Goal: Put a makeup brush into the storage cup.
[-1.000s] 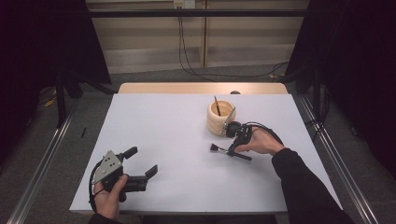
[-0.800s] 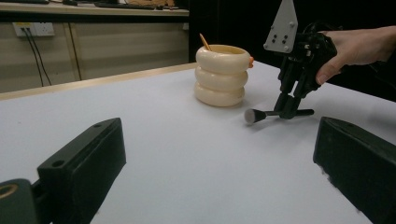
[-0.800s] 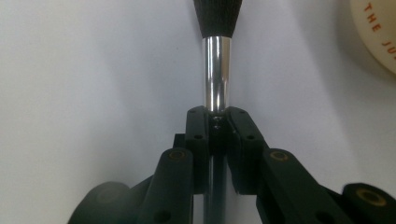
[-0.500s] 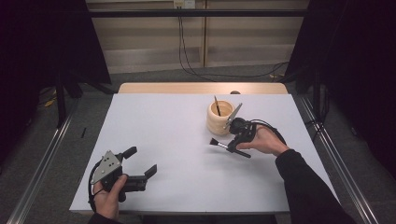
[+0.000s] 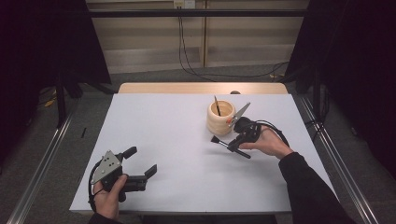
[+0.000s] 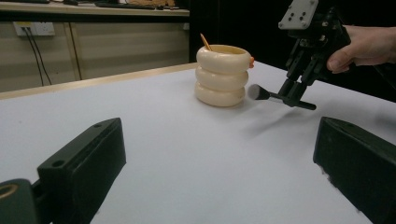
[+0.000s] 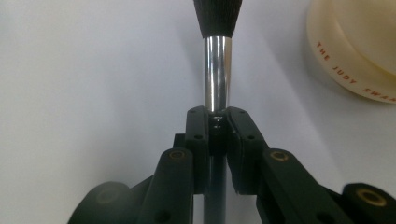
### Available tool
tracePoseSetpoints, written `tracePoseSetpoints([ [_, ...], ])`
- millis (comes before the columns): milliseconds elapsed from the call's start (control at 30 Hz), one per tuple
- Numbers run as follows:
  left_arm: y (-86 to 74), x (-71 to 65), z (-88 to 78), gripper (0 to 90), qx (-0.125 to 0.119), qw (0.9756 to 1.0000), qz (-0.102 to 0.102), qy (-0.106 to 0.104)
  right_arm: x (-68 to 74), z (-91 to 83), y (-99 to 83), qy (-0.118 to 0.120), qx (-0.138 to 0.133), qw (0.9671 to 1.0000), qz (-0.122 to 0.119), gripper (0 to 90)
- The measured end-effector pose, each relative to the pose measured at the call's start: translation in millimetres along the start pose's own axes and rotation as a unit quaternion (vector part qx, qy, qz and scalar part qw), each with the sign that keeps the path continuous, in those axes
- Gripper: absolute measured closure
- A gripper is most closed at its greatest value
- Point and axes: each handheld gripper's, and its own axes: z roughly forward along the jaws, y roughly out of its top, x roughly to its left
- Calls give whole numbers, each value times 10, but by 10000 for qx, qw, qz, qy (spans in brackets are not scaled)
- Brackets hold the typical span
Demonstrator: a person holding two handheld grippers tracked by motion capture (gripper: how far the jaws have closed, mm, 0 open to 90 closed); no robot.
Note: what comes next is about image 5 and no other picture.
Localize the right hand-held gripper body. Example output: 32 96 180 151
228 102 263 146

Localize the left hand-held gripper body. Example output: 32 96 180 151
91 149 148 203

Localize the black makeup brush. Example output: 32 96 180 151
210 135 252 160

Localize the beige ribbed holder cup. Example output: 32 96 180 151
205 99 237 136

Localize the person's right hand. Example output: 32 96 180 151
238 125 294 161

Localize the person's left hand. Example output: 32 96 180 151
92 174 129 221

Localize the white table cover sheet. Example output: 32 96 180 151
68 92 335 216

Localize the black metal stand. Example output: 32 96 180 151
55 71 68 127
312 64 321 120

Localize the black curtain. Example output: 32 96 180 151
284 0 396 169
0 0 111 162

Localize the left hand-held gripper cable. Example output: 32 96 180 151
88 160 104 213

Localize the hand-held gripper cable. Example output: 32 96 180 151
88 160 104 213
256 119 290 147

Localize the right hand-held gripper cable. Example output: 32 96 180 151
256 119 290 147

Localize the aluminium floor rail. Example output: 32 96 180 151
6 102 78 224
298 96 379 224

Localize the black wall cable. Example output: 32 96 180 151
177 6 290 80

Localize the black horizontal frame bar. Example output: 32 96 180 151
88 8 309 18

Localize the white wall socket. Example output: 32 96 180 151
173 0 196 9

